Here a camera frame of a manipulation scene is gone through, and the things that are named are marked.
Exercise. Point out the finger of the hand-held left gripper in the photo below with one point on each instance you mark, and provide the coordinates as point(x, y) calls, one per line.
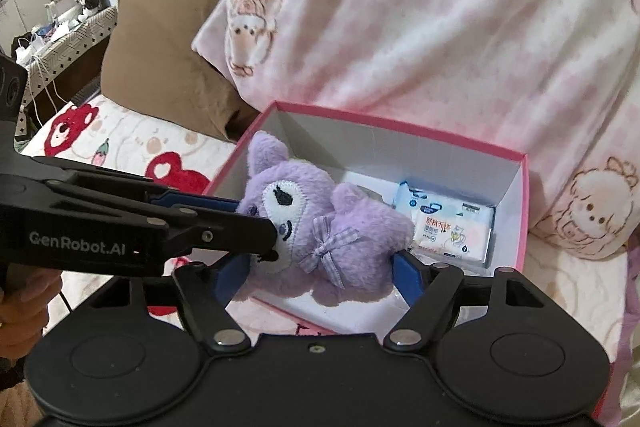
point(200, 203)
point(235, 237)

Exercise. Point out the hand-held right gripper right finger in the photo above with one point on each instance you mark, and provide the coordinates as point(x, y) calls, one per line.
point(409, 279)

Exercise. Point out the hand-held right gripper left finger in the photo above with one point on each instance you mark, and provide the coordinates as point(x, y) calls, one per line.
point(232, 279)

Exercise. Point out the white orange tissue packet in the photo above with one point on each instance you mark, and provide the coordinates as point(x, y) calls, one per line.
point(450, 232)

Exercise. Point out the purple plush toy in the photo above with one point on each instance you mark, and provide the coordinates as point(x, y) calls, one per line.
point(360, 227)

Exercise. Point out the pink cardboard box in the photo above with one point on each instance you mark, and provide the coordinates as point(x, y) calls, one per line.
point(450, 157)

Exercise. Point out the person's left hand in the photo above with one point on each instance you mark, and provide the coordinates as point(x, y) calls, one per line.
point(30, 312)

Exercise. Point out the blue tissue packet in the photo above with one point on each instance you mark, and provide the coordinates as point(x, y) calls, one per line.
point(415, 201)

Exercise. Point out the red bear print bed sheet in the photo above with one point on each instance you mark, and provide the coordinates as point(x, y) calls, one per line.
point(130, 137)

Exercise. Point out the brown pillow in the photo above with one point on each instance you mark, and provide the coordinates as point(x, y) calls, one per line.
point(160, 42)

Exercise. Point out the side table with patterned cloth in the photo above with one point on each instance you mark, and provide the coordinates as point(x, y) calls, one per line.
point(85, 34)

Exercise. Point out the pink white cartoon blanket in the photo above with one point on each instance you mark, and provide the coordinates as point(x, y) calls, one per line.
point(425, 17)

